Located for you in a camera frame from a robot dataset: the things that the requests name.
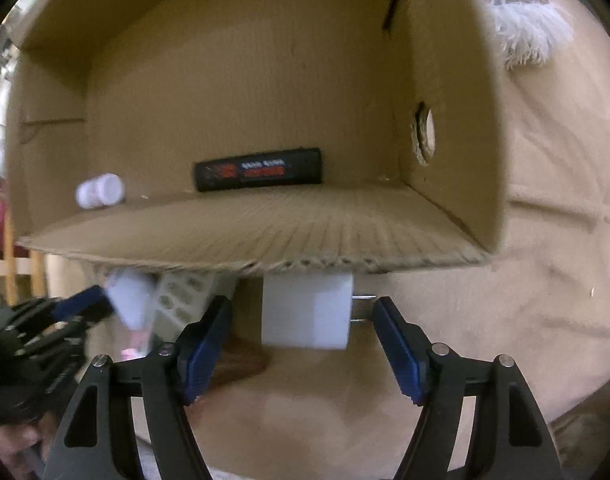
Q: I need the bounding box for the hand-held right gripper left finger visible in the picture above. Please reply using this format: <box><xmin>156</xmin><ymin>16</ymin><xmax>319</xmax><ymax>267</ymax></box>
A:
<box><xmin>42</xmin><ymin>296</ymin><xmax>232</xmax><ymax>480</ymax></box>

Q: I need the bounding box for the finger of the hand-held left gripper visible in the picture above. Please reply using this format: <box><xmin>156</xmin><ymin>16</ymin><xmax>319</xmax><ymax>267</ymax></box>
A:
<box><xmin>12</xmin><ymin>285</ymin><xmax>111</xmax><ymax>322</ymax></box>
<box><xmin>15</xmin><ymin>316</ymin><xmax>93</xmax><ymax>361</ymax></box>

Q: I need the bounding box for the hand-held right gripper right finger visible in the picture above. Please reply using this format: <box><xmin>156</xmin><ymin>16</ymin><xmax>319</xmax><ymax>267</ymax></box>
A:
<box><xmin>372</xmin><ymin>297</ymin><xmax>566</xmax><ymax>480</ymax></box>

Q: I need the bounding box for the white device with buttons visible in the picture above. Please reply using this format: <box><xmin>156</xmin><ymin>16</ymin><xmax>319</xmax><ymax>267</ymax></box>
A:
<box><xmin>152</xmin><ymin>270</ymin><xmax>236</xmax><ymax>346</ymax></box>

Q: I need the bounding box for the white power adapter cube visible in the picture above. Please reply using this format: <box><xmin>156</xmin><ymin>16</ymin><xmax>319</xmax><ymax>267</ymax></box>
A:
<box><xmin>261</xmin><ymin>272</ymin><xmax>376</xmax><ymax>352</ymax></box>

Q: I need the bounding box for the brown cardboard box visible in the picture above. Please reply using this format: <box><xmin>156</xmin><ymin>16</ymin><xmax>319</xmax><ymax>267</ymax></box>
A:
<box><xmin>5</xmin><ymin>0</ymin><xmax>508</xmax><ymax>278</ymax></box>

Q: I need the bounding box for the small white bottle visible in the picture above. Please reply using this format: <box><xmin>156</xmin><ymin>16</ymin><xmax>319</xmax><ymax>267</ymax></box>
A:
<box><xmin>75</xmin><ymin>173</ymin><xmax>125</xmax><ymax>209</ymax></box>

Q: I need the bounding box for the black rectangular pack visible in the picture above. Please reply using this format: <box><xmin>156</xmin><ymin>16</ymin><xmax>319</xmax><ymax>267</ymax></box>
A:
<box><xmin>192</xmin><ymin>147</ymin><xmax>323</xmax><ymax>192</ymax></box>

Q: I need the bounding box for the beige blanket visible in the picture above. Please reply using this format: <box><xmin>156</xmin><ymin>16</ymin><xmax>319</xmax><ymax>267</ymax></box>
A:
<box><xmin>50</xmin><ymin>0</ymin><xmax>610</xmax><ymax>480</ymax></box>

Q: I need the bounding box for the fluffy white and black throw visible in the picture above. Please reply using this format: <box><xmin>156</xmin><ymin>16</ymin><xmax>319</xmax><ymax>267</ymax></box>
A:
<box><xmin>472</xmin><ymin>0</ymin><xmax>576</xmax><ymax>72</ymax></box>

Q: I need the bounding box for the wooden furniture frame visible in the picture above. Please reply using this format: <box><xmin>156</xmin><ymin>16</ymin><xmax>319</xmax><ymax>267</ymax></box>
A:
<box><xmin>0</xmin><ymin>187</ymin><xmax>48</xmax><ymax>311</ymax></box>

